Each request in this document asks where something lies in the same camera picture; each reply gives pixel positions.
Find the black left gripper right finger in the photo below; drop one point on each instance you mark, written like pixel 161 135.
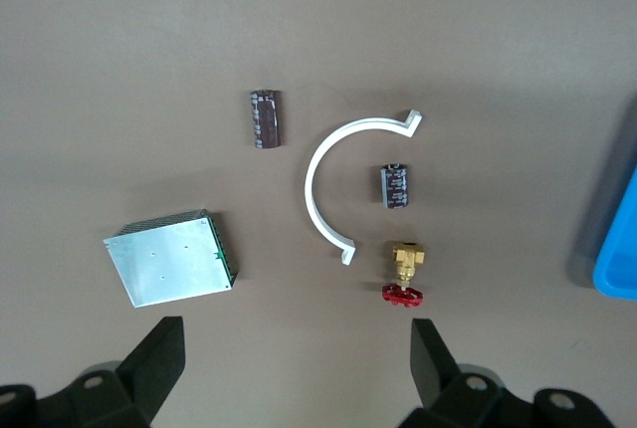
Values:
pixel 438 373

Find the white curved plastic bracket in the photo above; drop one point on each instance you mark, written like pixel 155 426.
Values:
pixel 313 174

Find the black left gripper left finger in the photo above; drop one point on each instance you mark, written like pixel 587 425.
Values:
pixel 144 373

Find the blue plastic tray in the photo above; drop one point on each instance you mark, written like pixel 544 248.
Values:
pixel 619 249

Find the brass valve red handwheel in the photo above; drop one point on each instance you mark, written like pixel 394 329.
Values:
pixel 407 261

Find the silver metal power supply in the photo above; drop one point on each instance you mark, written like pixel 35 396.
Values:
pixel 169 259

